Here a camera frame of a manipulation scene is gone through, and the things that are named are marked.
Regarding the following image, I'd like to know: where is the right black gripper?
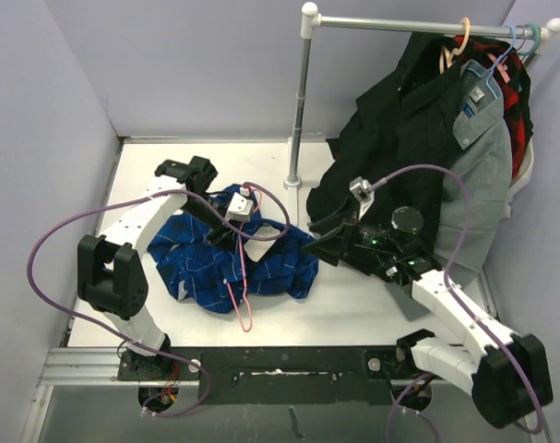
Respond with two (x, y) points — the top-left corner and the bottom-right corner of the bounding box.
(303, 195), (401, 265)

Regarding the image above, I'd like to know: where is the pink wire hanger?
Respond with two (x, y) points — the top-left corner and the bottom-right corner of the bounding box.
(225, 186), (263, 333)

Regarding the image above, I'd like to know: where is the blue plaid shirt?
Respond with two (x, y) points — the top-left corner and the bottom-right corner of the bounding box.
(146, 183), (321, 316)

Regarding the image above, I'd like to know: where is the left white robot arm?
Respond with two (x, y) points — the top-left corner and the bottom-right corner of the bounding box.
(77, 156), (235, 379)

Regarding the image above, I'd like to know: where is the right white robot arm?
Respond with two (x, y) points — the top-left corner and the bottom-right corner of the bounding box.
(304, 198), (554, 428)

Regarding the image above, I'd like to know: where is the black hanging shirt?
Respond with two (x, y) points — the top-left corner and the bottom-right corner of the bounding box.
(306, 32), (461, 251)

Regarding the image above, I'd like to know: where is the grey hanging shirt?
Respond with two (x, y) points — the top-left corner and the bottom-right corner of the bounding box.
(428, 64), (512, 286)

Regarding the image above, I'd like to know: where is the beige hanger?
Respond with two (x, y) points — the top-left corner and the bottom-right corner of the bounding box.
(438, 17), (473, 74)

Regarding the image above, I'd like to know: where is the blue hanger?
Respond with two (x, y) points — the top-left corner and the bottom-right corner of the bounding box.
(462, 26), (522, 101)

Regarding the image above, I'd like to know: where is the red plaid hanging shirt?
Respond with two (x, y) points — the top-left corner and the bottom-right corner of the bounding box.
(460, 37), (533, 178)

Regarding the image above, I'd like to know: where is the teal hanger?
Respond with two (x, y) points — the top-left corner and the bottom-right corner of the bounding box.
(517, 22), (542, 57)

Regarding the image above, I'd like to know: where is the white hanging garment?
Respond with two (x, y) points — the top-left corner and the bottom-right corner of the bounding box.
(505, 138), (534, 219)

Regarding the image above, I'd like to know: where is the metal clothes rack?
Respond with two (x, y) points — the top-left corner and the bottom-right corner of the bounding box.
(284, 1), (560, 189)

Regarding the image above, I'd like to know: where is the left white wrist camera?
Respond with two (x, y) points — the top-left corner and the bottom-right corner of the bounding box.
(225, 186), (257, 222)

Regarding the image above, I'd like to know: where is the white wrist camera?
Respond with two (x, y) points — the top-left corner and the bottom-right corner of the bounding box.
(350, 176), (375, 221)
(225, 186), (257, 222)

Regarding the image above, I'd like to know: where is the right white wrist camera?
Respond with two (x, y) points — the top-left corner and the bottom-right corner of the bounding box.
(350, 176), (375, 221)

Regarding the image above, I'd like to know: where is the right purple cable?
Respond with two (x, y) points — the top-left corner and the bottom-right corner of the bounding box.
(366, 164), (548, 443)

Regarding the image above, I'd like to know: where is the purple cable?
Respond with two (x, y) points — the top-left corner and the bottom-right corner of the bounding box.
(26, 182), (292, 419)
(366, 164), (548, 443)

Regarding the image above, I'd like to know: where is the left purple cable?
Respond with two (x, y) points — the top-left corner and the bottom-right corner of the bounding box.
(26, 182), (292, 419)

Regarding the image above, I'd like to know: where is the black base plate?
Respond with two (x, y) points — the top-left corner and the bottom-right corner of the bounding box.
(117, 345), (420, 405)

